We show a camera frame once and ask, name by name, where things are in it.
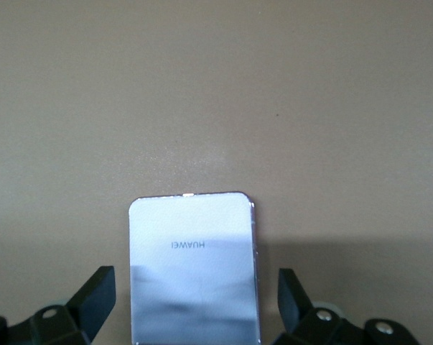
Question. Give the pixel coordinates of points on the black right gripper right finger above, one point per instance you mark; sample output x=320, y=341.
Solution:
x=302, y=320

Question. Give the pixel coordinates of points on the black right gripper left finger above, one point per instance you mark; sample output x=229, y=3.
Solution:
x=76, y=316

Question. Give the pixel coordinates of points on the white Huawei phone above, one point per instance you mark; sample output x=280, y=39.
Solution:
x=191, y=273

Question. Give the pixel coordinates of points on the brown table cover sheet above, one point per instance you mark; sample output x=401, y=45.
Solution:
x=201, y=90

